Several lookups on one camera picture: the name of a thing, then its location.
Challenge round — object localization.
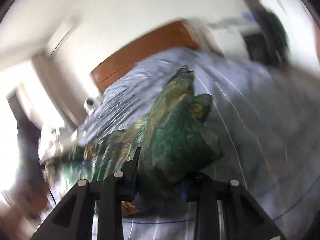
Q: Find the green floral silk garment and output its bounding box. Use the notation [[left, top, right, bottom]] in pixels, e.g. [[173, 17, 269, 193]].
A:
[[45, 66, 223, 217]]

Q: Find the brown wooden headboard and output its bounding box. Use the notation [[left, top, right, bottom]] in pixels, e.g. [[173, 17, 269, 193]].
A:
[[90, 19, 199, 93]]

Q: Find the white wall air conditioner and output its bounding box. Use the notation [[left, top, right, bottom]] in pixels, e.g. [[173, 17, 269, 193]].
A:
[[44, 14, 82, 57]]

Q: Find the white desk with drawers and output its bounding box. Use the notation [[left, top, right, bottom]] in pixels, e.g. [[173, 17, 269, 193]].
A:
[[200, 15, 261, 60]]

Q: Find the beige curtain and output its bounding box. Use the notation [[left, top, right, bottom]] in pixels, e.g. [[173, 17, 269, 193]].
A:
[[31, 54, 81, 131]]

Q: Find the blue checked bed cover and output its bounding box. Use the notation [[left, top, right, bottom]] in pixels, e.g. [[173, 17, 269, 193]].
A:
[[78, 48, 319, 239]]

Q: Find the dark jacket on chair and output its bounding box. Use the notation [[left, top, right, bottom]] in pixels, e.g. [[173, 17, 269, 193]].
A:
[[249, 9, 288, 68]]

